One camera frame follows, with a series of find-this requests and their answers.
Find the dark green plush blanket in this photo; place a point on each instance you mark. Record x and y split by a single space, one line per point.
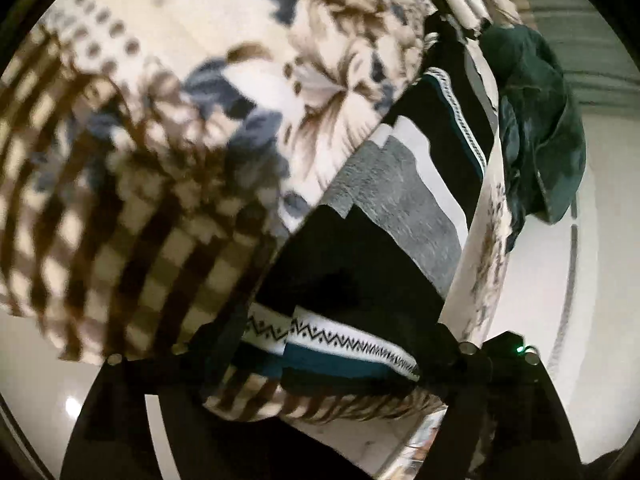
541 133

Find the black grey striped sweater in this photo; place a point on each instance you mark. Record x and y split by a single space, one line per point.
350 303

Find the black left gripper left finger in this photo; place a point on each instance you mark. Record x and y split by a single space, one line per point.
147 420

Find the floral bed blanket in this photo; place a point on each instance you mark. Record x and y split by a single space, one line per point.
156 156

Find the teal curtain right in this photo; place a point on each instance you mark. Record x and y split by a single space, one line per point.
603 75

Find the white bed headboard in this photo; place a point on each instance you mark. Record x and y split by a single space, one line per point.
572 291

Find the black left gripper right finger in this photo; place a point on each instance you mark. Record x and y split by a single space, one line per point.
500 388

